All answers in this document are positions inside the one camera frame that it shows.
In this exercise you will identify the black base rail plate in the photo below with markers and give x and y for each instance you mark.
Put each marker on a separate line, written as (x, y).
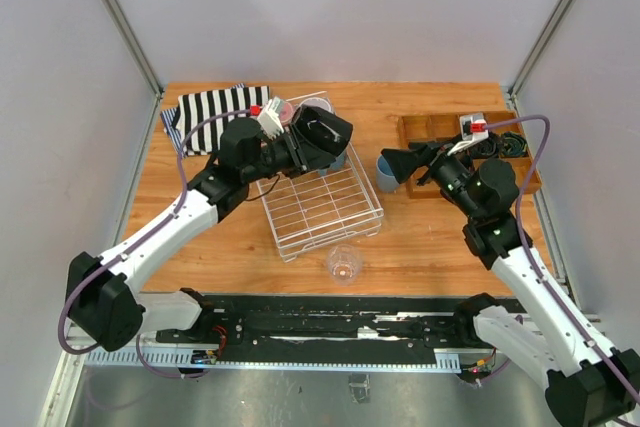
(328, 330)

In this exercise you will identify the wooden compartment tray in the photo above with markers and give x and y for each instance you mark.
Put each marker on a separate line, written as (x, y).
(440, 127)

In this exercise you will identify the lilac grey mug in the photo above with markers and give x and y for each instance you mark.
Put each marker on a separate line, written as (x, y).
(318, 102)

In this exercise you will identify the plain blue cup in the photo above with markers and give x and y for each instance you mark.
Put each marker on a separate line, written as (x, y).
(385, 179)

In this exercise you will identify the blue floral mug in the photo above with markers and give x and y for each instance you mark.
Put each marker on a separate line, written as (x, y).
(335, 166)

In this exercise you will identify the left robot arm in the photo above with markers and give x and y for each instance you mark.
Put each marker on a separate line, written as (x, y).
(103, 293)

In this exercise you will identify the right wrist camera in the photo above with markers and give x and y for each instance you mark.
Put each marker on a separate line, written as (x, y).
(473, 130)

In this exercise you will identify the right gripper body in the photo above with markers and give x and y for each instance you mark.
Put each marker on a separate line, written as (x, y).
(450, 173)

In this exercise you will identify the dark coiled item middle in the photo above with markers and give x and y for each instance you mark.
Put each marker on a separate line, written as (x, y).
(488, 148)

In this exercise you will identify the pink ghost mug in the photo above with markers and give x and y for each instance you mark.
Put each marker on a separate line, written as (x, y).
(286, 112)

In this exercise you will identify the dark coiled item right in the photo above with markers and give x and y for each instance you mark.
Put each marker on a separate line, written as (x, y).
(513, 145)

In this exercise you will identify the black white-lined mug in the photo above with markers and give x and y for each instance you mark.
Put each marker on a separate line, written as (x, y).
(341, 128)

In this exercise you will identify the white wire dish rack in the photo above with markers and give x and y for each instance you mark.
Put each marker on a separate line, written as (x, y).
(314, 211)

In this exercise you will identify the clear glass cup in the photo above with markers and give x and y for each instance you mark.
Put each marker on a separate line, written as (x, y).
(344, 263)

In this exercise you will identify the black white striped cloth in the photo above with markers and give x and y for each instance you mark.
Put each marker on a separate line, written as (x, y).
(262, 94)

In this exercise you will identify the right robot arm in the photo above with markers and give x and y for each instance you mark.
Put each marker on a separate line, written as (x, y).
(586, 379)

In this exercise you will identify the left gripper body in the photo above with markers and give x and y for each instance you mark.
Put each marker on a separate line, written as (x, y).
(282, 155)

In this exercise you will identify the dark coiled item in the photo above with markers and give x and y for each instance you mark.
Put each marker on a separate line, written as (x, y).
(488, 148)
(513, 145)

